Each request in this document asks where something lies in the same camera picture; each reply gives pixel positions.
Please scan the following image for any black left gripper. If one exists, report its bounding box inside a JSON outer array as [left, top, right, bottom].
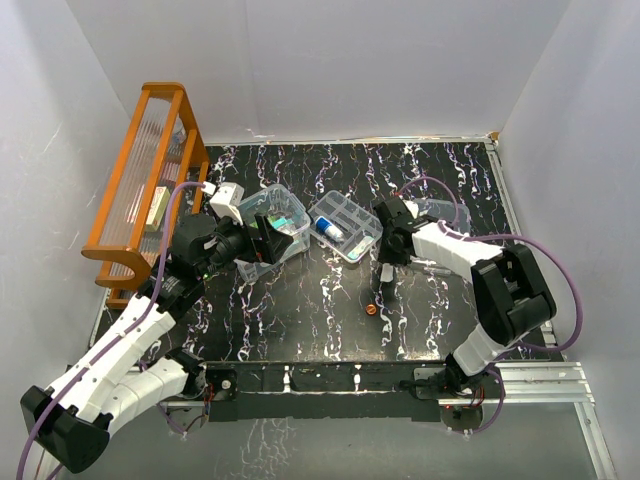
[[198, 210, 293, 280]]

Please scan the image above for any teal bandage packet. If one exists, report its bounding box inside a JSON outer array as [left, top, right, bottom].
[[268, 215, 301, 237]]

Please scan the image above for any white paper leaflet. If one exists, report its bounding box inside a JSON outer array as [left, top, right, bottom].
[[380, 264, 394, 283]]

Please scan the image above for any clear medicine kit box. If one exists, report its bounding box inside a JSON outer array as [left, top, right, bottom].
[[235, 184, 311, 284]]

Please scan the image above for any clear divided organizer tray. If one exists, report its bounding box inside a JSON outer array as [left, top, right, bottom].
[[307, 190, 383, 264]]

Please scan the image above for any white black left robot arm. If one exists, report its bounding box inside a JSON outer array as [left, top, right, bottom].
[[19, 214, 294, 473]]

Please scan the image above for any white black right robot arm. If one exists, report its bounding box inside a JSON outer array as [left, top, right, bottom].
[[374, 197, 557, 397]]

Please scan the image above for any clear box lid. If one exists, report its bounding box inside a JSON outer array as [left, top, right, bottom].
[[410, 198, 471, 234]]

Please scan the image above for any cream box on rack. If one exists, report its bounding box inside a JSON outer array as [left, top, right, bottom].
[[145, 186, 170, 232]]

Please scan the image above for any orange wooden rack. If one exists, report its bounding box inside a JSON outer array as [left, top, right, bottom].
[[81, 82, 209, 310]]

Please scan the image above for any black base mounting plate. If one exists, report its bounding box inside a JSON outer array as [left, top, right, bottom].
[[149, 360, 506, 424]]

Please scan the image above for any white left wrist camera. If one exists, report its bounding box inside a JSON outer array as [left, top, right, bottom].
[[209, 182, 244, 225]]

